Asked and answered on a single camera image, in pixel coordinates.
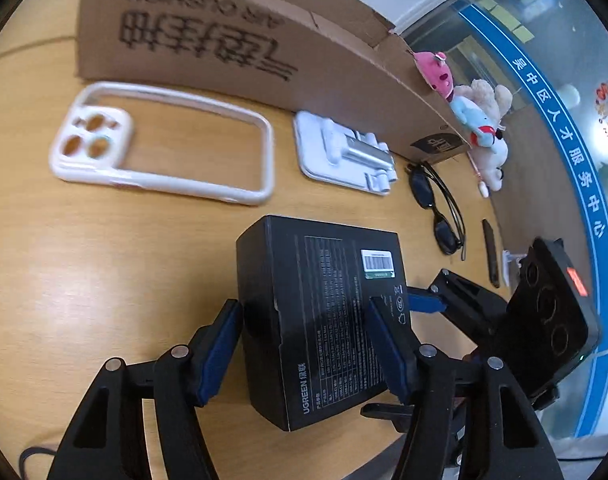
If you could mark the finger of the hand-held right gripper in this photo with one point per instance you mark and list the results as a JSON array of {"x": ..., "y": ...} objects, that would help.
[
  {"x": 384, "y": 408},
  {"x": 424, "y": 300}
]

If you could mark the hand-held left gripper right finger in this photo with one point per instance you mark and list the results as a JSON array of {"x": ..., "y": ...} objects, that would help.
[{"x": 389, "y": 355}]

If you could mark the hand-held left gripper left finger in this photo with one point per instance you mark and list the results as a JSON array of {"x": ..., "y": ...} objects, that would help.
[{"x": 219, "y": 355}]

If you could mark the black sunglasses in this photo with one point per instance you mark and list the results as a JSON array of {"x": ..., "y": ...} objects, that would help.
[{"x": 446, "y": 235}]

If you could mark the black product box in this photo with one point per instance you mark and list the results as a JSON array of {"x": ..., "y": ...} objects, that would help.
[{"x": 309, "y": 300}]

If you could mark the white folding phone stand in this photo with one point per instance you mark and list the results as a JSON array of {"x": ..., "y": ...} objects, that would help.
[{"x": 319, "y": 160}]

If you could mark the white phone case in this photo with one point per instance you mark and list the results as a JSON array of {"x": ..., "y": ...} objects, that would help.
[{"x": 64, "y": 162}]

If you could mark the brown cardboard box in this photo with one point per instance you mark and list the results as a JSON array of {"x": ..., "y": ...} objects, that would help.
[{"x": 209, "y": 50}]

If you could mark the white plastic holder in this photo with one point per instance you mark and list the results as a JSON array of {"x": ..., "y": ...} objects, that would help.
[{"x": 513, "y": 262}]

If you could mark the dark brown flat stick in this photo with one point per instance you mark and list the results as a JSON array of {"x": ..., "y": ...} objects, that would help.
[{"x": 491, "y": 252}]

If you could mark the pink thin stick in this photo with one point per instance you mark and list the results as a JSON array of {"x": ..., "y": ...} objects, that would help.
[{"x": 476, "y": 172}]

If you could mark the white plush toy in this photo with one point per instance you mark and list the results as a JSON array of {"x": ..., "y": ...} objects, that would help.
[{"x": 491, "y": 160}]

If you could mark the blue plush toy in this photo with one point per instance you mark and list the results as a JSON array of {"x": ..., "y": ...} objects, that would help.
[{"x": 471, "y": 115}]

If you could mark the beige plush toy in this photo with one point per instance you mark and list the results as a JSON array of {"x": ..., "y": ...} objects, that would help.
[{"x": 484, "y": 92}]

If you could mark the pink plush toy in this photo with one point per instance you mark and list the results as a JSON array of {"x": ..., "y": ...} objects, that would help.
[{"x": 434, "y": 72}]

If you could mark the yellow sticky note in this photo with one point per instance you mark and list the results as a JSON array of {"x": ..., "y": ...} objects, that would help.
[
  {"x": 489, "y": 6},
  {"x": 524, "y": 31},
  {"x": 507, "y": 19}
]

